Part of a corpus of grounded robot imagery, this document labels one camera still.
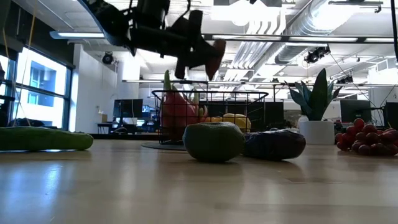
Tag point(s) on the long ceiling light strip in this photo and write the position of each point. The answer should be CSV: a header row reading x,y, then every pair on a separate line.
x,y
323,39

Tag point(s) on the large window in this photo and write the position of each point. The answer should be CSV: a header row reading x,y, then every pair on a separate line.
x,y
43,81

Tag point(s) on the black bag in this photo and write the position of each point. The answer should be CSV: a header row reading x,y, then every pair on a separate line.
x,y
26,123

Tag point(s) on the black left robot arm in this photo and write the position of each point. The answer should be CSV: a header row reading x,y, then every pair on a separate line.
x,y
105,18

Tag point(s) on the white plant pot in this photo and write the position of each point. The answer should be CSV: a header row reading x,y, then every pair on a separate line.
x,y
317,133

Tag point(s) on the dark purple eggplant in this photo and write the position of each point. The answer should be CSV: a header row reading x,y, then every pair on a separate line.
x,y
273,144

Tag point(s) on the dark office desk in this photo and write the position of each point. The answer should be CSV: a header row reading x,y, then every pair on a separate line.
x,y
136,129

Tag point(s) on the red grape bunch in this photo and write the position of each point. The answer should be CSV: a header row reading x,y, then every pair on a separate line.
x,y
370,138

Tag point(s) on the green round fruit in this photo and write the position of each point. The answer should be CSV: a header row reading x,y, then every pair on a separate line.
x,y
213,141

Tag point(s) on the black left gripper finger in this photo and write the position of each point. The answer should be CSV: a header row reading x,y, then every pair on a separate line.
x,y
197,53
181,68

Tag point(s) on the silver ventilation duct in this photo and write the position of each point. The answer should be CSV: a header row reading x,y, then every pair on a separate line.
x,y
311,25

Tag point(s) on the round grey woven placemat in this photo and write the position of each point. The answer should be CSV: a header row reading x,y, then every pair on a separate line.
x,y
161,146

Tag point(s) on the green leafy plant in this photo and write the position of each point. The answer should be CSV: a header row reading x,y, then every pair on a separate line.
x,y
318,96

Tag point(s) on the yellow bell pepper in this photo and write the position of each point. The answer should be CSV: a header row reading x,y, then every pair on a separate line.
x,y
216,119

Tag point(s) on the black computer monitor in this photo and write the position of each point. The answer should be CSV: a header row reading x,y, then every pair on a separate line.
x,y
355,110
391,115
128,108

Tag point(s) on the green cucumber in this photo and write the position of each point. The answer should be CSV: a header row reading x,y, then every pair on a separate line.
x,y
46,138

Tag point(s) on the black ceiling spotlight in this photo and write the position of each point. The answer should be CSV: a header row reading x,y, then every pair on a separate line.
x,y
344,80
315,55
108,58

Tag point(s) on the yellow pear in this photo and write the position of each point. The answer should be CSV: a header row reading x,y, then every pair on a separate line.
x,y
239,121

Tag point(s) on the pink dragon fruit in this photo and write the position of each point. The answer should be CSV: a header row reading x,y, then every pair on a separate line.
x,y
177,115
195,98

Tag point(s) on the black ceiling rail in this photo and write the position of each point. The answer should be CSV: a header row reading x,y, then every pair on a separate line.
x,y
354,2

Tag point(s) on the small cardboard box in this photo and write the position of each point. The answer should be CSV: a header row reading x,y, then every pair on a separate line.
x,y
104,118

